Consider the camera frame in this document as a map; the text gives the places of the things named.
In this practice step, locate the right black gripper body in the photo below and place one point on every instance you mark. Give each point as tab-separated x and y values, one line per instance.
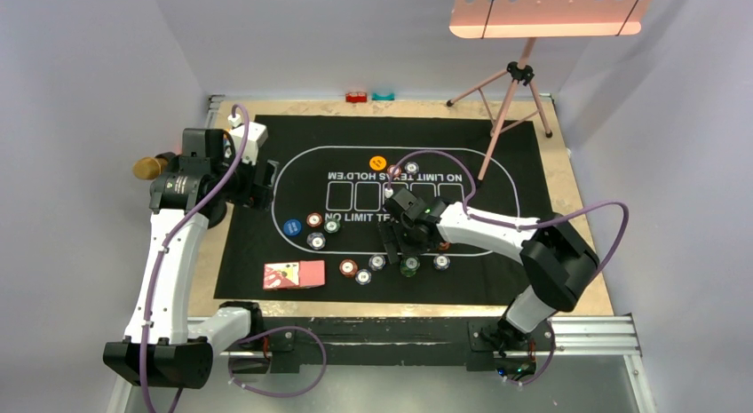
408	242

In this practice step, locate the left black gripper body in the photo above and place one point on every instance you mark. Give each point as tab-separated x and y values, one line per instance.
240	187

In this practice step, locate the blue poker chip stack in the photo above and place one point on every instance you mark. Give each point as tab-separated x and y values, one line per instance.
377	262

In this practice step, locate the blue small blind button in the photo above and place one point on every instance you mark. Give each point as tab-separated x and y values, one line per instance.
292	227

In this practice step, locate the red poker chip stack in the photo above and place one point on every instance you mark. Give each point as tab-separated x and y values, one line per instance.
348	268

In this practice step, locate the single green poker chip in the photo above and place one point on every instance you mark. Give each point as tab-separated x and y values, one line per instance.
332	225

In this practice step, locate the orange big blind button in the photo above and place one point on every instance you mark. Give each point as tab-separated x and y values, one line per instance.
377	163

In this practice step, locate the single blue poker chip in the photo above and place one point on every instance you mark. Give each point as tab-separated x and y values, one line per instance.
316	241

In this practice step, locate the red playing card box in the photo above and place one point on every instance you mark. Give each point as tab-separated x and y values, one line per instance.
294	275

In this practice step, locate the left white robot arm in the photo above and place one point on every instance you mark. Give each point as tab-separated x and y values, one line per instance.
189	194

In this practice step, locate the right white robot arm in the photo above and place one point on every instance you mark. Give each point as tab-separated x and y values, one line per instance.
559	264

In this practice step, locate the green poker chip stack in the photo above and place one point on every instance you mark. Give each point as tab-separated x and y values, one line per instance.
409	266

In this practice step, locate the black round microphone base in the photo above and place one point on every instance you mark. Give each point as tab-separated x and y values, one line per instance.
216	213

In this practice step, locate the black poker table mat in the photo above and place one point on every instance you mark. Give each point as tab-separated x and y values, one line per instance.
324	168

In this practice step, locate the gold microphone head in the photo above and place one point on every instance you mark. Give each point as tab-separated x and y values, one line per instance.
149	168

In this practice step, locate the red toy block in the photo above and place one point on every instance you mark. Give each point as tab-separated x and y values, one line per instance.
356	97

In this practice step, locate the teal toy block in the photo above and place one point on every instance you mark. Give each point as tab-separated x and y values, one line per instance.
383	96

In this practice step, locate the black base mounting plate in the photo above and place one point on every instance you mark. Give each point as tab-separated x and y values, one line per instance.
476	344

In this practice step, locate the pink tripod stand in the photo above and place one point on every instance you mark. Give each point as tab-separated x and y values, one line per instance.
521	74

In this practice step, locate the pink perforated panel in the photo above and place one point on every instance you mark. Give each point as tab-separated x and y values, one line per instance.
481	19

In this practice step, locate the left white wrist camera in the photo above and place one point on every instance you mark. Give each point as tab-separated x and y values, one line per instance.
248	149

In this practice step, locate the aluminium rail frame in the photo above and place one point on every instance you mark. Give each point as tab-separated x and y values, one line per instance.
596	336

